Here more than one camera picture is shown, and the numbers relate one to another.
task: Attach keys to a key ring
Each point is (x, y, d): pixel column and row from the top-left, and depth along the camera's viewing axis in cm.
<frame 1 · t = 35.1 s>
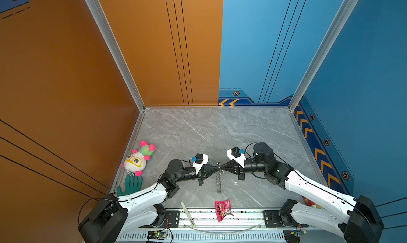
left hand: (218, 167, 70), fingers closed
right hand: (223, 167, 69), fingers closed
pink green plush toy: (135, 162, 86), point 7 cm above the table

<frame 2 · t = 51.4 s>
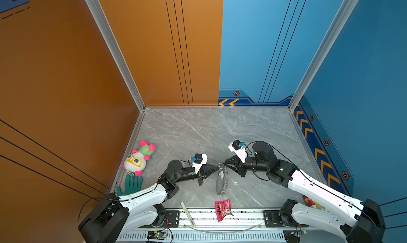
left hand: (218, 167, 70), fingers closed
right hand: (226, 162, 72), fingers closed
the named things where they were.

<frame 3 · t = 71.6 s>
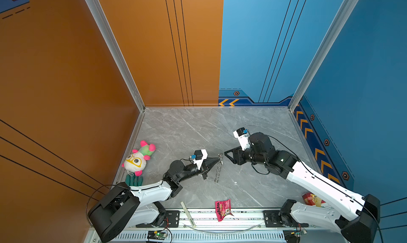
left hand: (219, 158, 71), fingers closed
right hand: (228, 152, 72), fingers open
the named things where they were.

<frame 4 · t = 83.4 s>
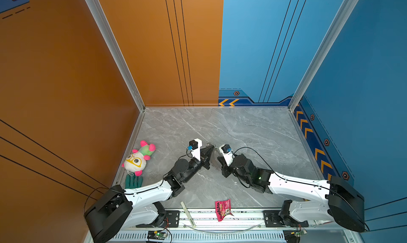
left hand: (214, 146, 74), fingers closed
right hand: (218, 158, 79), fingers closed
the named things where they were.

